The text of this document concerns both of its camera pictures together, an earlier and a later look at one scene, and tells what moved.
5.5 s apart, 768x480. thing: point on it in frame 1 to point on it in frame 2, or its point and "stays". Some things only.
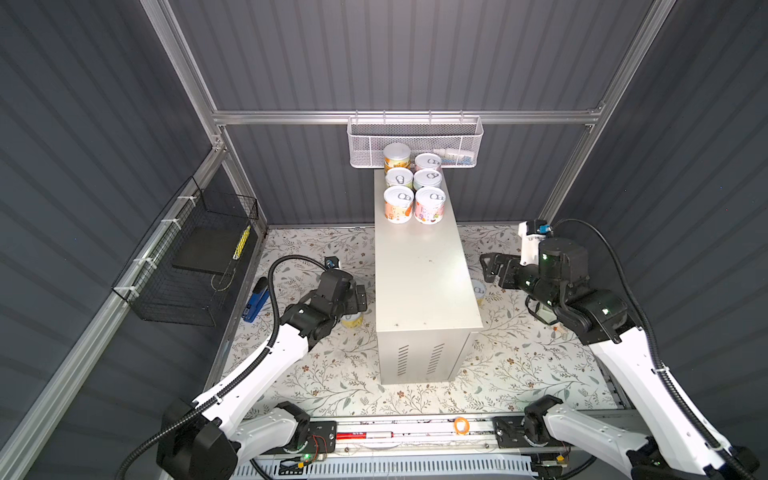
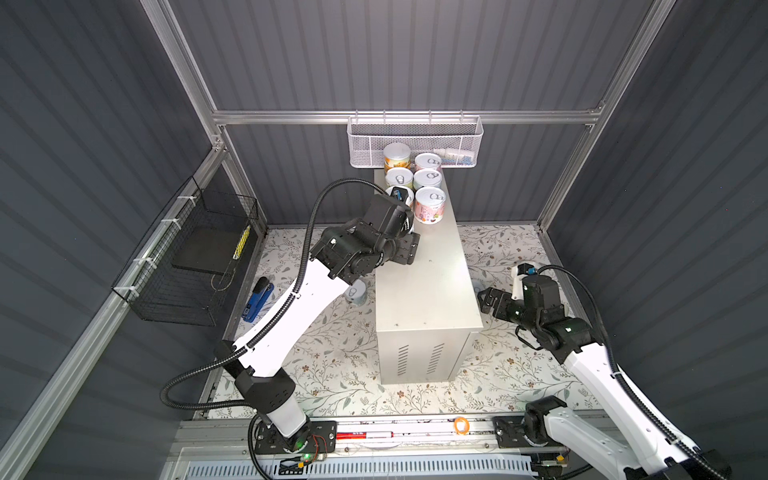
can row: [429, 205] stays
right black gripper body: [519, 276] to [510, 309]
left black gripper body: [350, 305] to [402, 250]
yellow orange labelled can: [396, 155] stays
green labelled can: [399, 177] stays
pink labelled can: [427, 161] stays
